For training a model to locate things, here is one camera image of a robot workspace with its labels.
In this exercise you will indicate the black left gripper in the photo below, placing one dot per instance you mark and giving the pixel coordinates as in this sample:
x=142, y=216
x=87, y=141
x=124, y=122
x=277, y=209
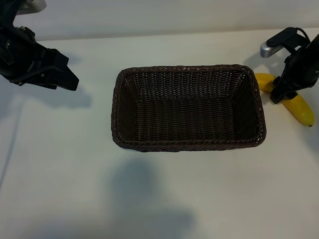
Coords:
x=22, y=59

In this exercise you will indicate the yellow banana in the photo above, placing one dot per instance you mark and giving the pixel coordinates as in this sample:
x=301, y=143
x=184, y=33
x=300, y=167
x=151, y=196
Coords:
x=301, y=112

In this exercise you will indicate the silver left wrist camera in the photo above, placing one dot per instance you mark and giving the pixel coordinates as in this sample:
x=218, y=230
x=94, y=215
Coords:
x=35, y=5

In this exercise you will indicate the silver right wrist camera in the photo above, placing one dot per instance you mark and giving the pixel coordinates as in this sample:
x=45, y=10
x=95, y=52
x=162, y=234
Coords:
x=270, y=49

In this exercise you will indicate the dark brown wicker basket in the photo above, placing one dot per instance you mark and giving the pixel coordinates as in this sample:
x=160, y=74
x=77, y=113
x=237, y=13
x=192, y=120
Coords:
x=187, y=117

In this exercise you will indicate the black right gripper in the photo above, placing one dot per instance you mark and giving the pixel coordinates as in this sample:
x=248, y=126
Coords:
x=301, y=69

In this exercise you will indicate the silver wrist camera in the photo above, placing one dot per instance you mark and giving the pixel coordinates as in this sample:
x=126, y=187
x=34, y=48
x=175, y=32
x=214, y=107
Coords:
x=35, y=5
x=270, y=49

